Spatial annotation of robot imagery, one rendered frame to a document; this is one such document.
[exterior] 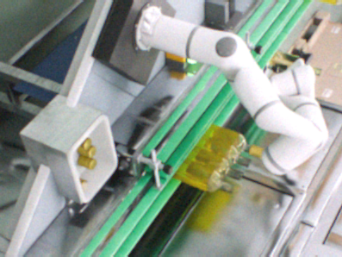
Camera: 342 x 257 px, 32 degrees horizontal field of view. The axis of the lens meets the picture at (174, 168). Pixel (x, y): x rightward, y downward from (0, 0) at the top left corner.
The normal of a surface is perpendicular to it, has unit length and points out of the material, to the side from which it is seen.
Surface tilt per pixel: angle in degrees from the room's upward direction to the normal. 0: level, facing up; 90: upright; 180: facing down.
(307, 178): 90
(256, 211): 90
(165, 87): 90
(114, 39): 90
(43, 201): 0
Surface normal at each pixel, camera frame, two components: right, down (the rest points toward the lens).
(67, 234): -0.07, -0.65
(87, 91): 0.86, 0.34
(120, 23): -0.36, -0.14
